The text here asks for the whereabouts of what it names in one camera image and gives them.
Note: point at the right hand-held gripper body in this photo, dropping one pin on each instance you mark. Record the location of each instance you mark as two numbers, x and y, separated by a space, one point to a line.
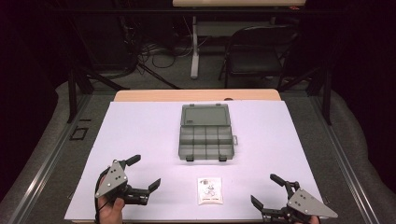
306 202

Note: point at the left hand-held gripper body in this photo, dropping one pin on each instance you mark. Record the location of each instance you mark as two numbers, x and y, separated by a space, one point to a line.
112 179

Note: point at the person's right hand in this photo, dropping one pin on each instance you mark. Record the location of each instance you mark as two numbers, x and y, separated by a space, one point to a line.
312 221

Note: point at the person's left hand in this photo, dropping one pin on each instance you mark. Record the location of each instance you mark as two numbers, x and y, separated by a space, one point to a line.
112 212

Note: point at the white table mat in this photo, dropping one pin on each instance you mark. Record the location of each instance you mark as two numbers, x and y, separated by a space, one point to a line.
140 133

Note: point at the small white printed packet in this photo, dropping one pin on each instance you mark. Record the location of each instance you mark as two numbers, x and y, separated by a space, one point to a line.
210 190

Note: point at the grey plastic compartment box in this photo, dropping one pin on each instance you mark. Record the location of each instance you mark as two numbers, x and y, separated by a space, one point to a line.
205 133

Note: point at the black folding chair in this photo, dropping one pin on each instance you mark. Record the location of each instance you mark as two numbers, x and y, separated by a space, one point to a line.
255 59

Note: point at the white-legged wooden desk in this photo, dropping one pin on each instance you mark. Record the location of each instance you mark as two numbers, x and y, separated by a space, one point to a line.
195 46

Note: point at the black metal frame stand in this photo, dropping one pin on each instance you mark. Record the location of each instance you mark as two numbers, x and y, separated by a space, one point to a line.
325 93
72 93

